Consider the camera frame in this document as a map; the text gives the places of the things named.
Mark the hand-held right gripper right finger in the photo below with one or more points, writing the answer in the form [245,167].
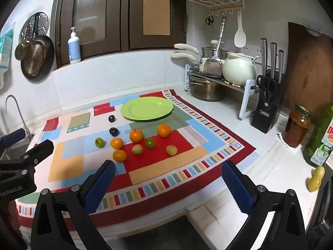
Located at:
[238,187]

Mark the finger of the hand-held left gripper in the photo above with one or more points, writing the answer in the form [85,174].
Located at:
[15,135]
[43,148]

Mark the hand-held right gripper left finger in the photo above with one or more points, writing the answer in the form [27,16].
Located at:
[100,187]

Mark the orange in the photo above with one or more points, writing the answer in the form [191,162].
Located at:
[136,136]
[116,143]
[120,155]
[164,130]

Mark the small green fruit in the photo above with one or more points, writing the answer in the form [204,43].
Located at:
[99,142]
[150,143]

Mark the small yellowish fruit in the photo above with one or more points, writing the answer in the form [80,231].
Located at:
[137,149]
[171,150]

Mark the green plate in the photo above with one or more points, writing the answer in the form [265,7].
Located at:
[147,109]

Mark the steel faucet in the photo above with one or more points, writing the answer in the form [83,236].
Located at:
[20,113]

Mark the dark plum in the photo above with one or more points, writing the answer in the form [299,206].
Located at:
[114,131]
[111,118]

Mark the white cloth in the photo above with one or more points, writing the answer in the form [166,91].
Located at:
[291,149]

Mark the colourful patchwork placemat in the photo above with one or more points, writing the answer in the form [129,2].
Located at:
[182,145]

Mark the black knife block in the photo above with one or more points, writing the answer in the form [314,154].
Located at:
[265,114]

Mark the yellow lemon-shaped object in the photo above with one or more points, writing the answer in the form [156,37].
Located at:
[316,178]

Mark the glass jar of orange preserve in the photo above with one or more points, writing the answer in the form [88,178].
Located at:
[296,130]

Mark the black frying pan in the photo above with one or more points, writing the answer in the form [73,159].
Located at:
[45,57]

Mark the brass ladle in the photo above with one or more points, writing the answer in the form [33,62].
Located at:
[22,50]

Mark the teal white hanging bag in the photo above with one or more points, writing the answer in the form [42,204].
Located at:
[6,49]

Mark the dark appliance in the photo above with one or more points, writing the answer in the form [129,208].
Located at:
[322,213]

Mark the white-legged metal shelf rack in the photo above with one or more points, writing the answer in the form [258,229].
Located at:
[248,96]

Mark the black kitchen scissors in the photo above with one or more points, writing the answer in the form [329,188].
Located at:
[268,93]

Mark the green dish soap bottle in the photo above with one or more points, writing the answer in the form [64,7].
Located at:
[318,127]

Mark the large steel pot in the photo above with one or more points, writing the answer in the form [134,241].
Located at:
[208,91]

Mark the wooden bead trivet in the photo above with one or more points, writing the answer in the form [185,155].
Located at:
[235,84]

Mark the blue white pump bottle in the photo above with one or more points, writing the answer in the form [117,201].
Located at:
[74,49]

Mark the round metal steamer rack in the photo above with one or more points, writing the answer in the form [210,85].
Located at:
[43,22]

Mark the dark flat pan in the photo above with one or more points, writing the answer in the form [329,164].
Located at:
[197,73]

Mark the steel spatula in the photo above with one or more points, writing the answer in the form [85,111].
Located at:
[213,66]

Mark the brown wooden cutting board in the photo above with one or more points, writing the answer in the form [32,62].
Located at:
[307,70]

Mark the white rice spoon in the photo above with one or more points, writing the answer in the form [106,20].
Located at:
[239,39]

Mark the black hanging scissors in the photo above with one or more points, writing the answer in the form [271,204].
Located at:
[209,20]

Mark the cardboard sheet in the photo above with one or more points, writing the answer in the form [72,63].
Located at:
[157,10]

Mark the brown wooden window frame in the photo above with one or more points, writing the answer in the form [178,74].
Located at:
[124,18]

